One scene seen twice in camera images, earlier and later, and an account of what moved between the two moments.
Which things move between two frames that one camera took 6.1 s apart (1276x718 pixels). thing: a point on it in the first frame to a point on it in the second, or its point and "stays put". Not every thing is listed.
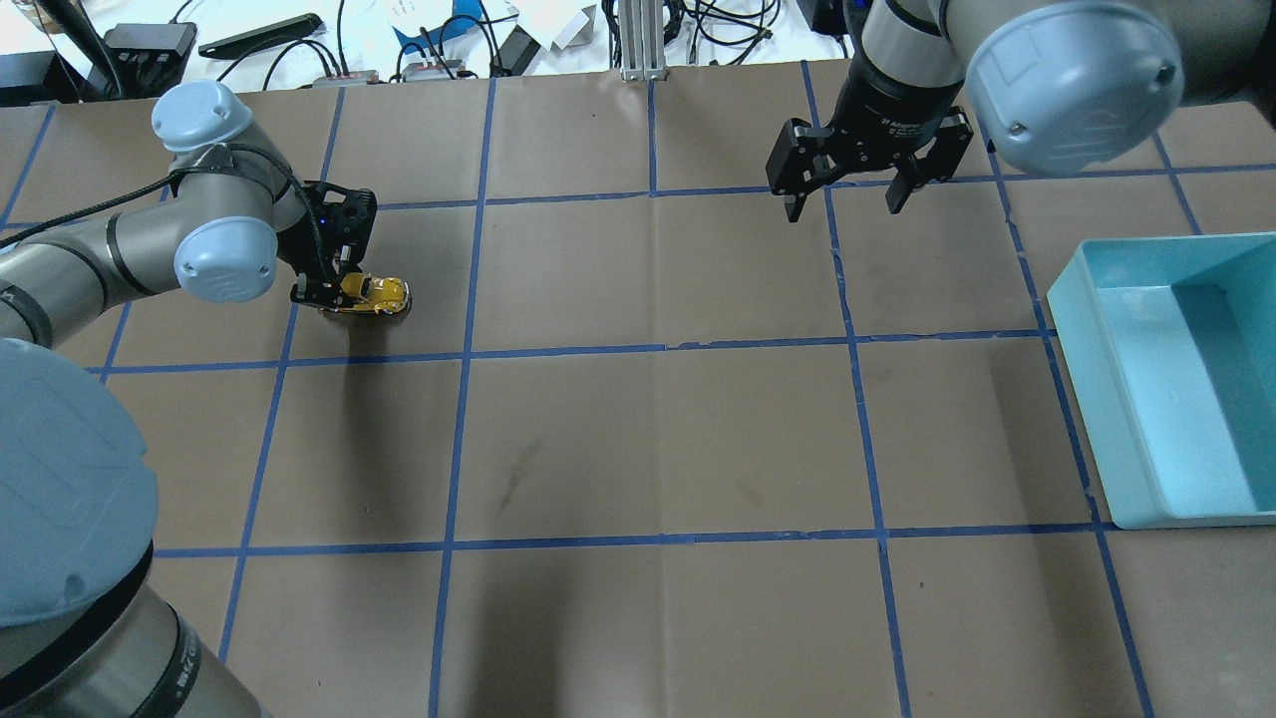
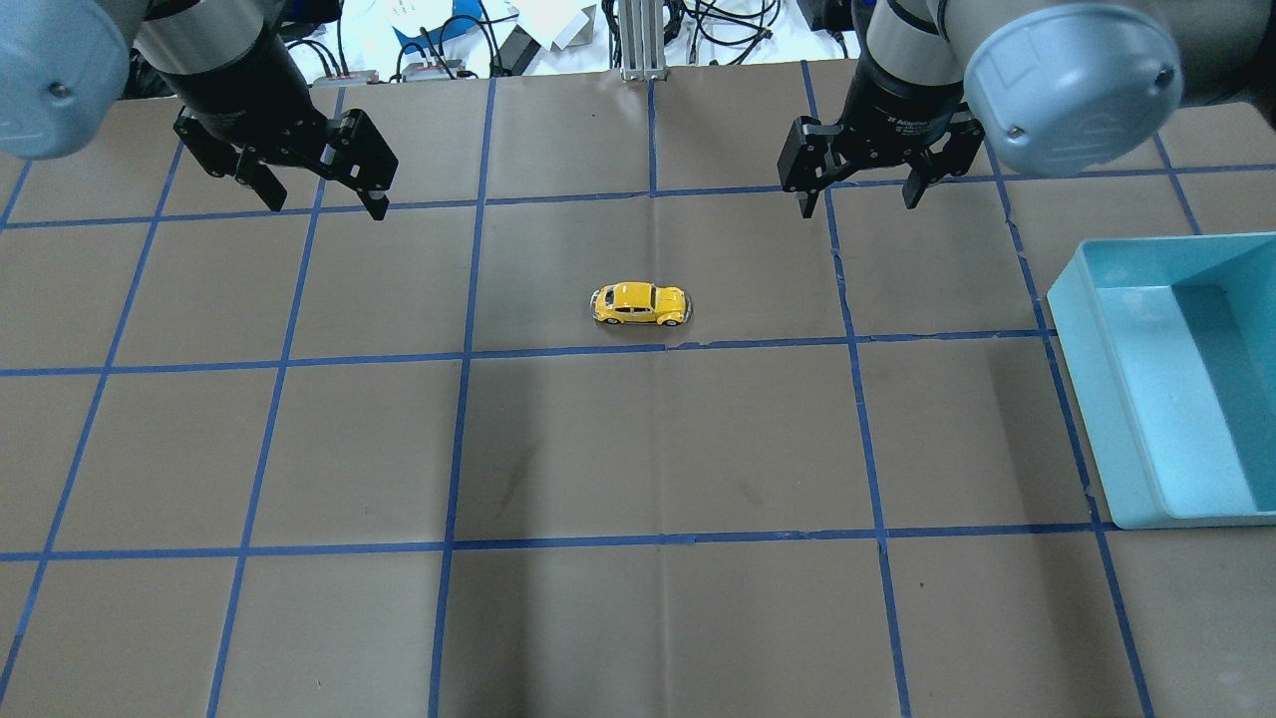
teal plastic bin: (1170, 347) stays put
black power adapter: (517, 52) stays put
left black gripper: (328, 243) to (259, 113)
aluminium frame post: (641, 40) stays put
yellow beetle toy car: (379, 294) to (640, 302)
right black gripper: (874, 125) stays put
